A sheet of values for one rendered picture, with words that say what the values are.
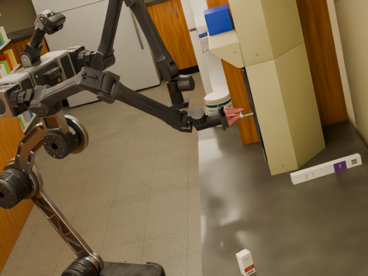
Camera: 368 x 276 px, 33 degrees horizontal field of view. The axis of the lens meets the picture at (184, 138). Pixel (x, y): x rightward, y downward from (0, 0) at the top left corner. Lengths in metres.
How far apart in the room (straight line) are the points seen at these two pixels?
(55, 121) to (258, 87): 1.06
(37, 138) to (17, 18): 5.14
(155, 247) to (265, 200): 1.89
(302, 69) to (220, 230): 0.72
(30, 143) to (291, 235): 1.62
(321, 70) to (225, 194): 0.73
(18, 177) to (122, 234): 1.28
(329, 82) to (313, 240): 0.96
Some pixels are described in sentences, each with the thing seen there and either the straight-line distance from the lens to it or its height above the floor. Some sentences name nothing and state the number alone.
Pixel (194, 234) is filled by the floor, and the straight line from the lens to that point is 4.20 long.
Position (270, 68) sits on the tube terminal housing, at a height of 1.38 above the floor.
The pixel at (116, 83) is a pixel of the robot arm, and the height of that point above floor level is 1.47.
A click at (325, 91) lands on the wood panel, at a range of 2.87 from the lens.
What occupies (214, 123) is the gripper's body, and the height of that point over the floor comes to 1.19.
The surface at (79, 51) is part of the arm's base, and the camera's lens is 3.11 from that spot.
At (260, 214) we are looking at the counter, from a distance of 2.32.
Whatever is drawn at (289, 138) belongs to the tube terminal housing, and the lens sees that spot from 2.52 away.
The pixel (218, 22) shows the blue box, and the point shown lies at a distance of 2.57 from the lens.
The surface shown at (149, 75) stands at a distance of 7.50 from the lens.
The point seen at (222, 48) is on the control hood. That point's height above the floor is 1.50.
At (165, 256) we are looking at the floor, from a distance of 4.07.
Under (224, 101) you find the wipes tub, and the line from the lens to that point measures 3.15.
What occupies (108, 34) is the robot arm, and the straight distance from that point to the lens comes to 2.97.
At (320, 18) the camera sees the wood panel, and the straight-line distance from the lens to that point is 2.78.
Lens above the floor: 2.09
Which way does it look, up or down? 21 degrees down
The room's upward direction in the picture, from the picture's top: 16 degrees counter-clockwise
